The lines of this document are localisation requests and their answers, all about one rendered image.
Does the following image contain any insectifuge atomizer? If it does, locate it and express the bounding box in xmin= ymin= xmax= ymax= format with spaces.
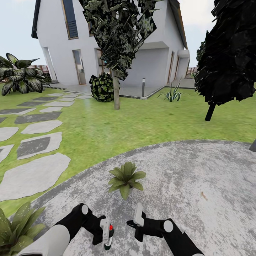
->
xmin=104 ymin=225 xmax=114 ymax=250

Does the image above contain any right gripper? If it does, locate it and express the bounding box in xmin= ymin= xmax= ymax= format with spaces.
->
xmin=127 ymin=212 xmax=153 ymax=242

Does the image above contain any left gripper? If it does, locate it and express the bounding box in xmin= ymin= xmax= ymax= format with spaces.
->
xmin=88 ymin=215 xmax=106 ymax=245

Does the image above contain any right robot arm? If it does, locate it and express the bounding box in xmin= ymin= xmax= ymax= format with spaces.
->
xmin=127 ymin=203 xmax=205 ymax=256

